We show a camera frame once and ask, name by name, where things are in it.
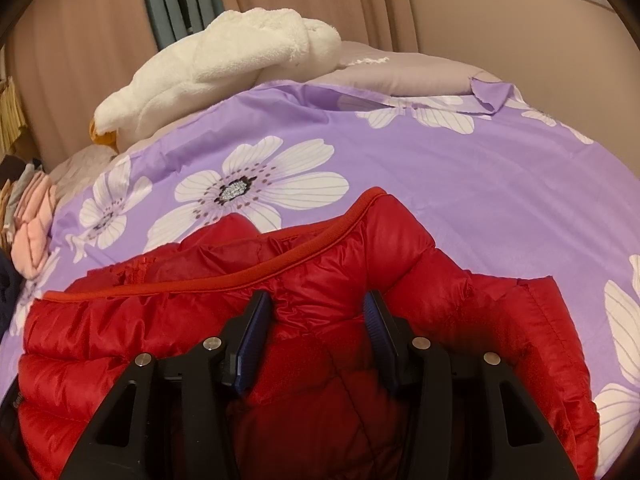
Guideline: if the yellow hanging fabric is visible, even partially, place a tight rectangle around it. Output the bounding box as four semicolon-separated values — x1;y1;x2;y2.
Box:
0;77;27;157

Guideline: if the red puffer jacket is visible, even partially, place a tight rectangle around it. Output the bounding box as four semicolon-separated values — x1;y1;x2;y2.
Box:
18;188;599;479

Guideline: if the purple floral bed sheet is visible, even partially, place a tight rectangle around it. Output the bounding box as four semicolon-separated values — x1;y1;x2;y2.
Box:
1;82;639;476

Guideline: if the navy blue garment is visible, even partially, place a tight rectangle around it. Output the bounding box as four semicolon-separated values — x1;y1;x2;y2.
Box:
0;252;23;337

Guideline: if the pink folded garment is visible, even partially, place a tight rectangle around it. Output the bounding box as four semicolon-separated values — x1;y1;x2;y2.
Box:
11;171;56;280

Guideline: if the pink curtain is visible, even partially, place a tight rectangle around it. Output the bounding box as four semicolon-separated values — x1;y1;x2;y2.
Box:
6;0;418;169

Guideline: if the white plush goose toy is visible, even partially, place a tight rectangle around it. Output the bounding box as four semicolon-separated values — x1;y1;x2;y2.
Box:
90;8;342;151

